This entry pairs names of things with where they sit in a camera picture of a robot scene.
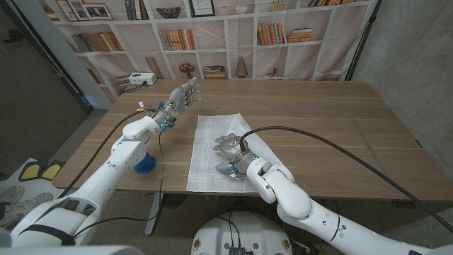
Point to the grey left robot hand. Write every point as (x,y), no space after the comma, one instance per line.
(178,102)

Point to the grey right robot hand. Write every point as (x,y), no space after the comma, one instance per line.
(231,152)

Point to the white cloth napkin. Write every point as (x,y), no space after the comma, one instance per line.
(205,156)

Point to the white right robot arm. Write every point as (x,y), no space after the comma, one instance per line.
(297,205)

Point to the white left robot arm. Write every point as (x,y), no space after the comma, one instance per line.
(102,184)

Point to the white power strip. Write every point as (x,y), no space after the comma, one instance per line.
(142,78)

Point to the printed bookshelf backdrop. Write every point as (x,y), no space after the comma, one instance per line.
(230,53)

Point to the black round floor object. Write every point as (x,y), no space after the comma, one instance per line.
(174,200)

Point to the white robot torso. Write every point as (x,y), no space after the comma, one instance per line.
(244,230)

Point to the black backdrop stand pole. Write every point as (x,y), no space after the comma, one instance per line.
(357,55)

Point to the sneaker print floor poster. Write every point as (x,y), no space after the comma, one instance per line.
(17,205)

